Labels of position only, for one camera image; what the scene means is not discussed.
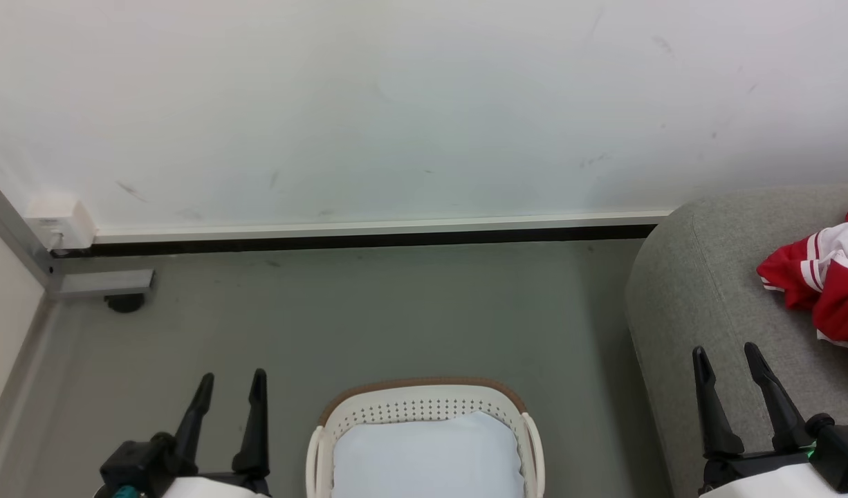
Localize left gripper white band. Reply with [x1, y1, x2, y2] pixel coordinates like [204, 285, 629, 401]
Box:
[160, 368, 273, 498]

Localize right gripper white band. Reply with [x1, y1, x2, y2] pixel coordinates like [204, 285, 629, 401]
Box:
[692, 342, 848, 498]

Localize red and white garment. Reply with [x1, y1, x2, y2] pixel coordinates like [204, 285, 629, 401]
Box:
[755, 196, 848, 382]

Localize white perforated laundry basket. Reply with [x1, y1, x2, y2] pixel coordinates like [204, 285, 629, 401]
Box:
[306, 376, 546, 498]

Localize white cloth in basket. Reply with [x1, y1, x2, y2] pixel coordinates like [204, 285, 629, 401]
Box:
[332, 411, 526, 498]

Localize grey fabric sofa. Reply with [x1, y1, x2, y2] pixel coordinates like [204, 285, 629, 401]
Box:
[624, 183, 848, 498]

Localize white skirting strip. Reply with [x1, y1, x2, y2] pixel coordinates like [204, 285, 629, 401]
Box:
[91, 209, 674, 245]

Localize black round frame foot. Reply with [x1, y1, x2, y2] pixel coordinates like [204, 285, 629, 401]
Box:
[104, 293, 147, 314]

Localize white wall socket box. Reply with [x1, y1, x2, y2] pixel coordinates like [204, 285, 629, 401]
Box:
[24, 193, 97, 252]

